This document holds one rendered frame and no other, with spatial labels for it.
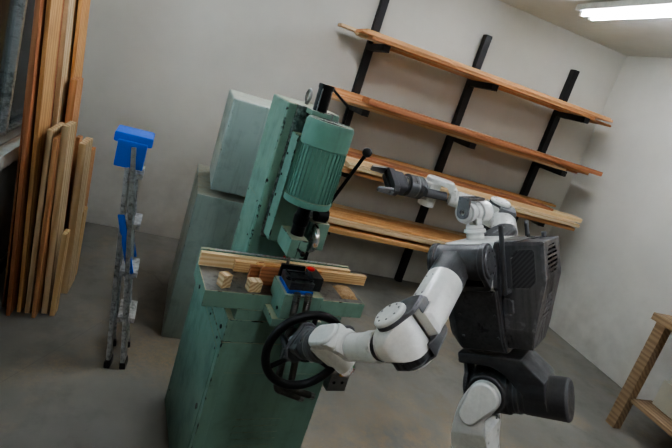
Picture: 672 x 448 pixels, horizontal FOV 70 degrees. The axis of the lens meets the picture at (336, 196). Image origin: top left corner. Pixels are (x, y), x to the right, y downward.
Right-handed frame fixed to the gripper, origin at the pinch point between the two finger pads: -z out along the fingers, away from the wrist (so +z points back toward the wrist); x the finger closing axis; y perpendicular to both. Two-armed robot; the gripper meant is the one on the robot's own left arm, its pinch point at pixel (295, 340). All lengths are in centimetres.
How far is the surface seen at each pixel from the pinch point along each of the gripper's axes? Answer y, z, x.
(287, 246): 13.6, -26.4, 28.4
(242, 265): 20.2, -33.7, 14.0
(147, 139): 80, -82, 38
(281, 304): 6.2, -12.9, 8.2
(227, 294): 19.9, -22.2, 0.9
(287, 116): 47, -23, 64
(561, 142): -166, -160, 350
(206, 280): 27.3, -27.3, 0.6
